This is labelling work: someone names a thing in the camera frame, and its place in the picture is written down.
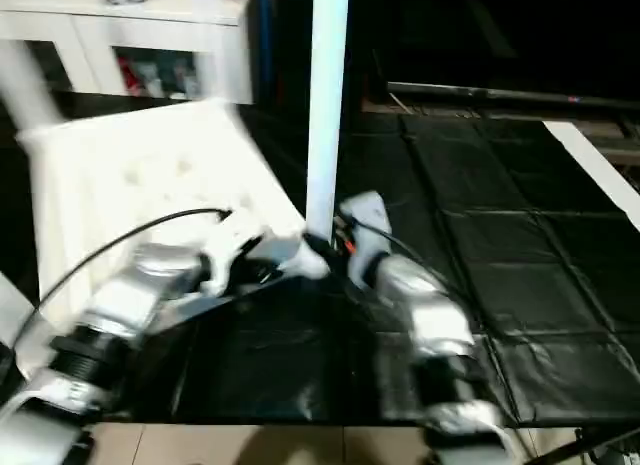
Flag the black mat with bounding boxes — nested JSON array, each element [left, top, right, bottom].
[[0, 92, 640, 429]]

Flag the black box gold label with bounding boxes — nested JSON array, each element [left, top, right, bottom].
[[249, 0, 396, 111]]

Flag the white flat board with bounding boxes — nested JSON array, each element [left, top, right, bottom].
[[542, 119, 640, 209]]

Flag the white cabinet glass doors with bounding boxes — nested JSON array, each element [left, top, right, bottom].
[[0, 0, 251, 104]]

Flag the black stand leg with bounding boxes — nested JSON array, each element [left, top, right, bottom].
[[532, 424, 640, 464]]

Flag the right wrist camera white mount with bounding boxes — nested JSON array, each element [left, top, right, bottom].
[[339, 190, 394, 289]]

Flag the black left camera cable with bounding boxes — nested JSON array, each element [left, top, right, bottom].
[[9, 207, 234, 356]]

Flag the silver metal rail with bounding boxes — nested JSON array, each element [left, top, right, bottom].
[[387, 81, 640, 109]]

